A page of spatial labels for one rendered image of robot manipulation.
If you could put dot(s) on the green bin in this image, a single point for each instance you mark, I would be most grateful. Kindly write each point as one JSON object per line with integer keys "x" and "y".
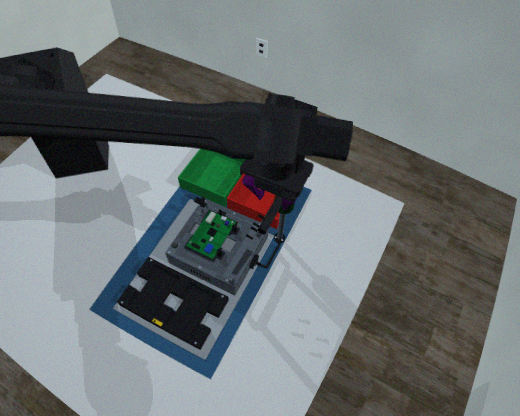
{"x": 211, "y": 174}

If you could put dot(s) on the red tray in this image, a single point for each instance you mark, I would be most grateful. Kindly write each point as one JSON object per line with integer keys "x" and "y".
{"x": 245, "y": 202}

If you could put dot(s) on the green circuit board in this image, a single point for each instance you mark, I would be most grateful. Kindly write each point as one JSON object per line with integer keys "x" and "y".
{"x": 211, "y": 234}

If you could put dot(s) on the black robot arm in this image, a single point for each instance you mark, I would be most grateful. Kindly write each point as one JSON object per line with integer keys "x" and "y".
{"x": 267, "y": 134}

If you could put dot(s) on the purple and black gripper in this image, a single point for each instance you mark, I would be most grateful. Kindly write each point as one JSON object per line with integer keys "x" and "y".
{"x": 280, "y": 181}

